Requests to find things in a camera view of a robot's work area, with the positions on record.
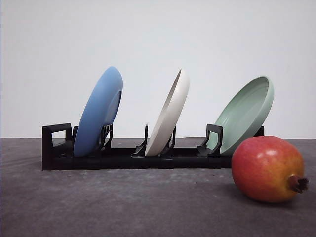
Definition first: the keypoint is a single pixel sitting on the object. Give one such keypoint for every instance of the white plate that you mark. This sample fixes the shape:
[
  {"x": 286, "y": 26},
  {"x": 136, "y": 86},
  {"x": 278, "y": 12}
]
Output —
[{"x": 169, "y": 115}]

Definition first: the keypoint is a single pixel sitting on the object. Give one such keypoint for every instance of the red yellow pomegranate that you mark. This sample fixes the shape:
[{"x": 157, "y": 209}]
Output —
[{"x": 269, "y": 169}]

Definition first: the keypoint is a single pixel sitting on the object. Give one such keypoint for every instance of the blue plate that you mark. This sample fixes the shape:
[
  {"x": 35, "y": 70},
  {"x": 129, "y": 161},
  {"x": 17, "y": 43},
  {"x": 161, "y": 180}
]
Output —
[{"x": 99, "y": 111}]

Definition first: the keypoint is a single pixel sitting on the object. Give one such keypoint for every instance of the green plate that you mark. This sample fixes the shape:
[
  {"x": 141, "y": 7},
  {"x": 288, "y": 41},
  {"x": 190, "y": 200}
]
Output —
[{"x": 244, "y": 114}]

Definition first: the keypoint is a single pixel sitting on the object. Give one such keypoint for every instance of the black plastic dish rack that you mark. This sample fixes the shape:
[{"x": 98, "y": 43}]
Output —
[{"x": 58, "y": 152}]

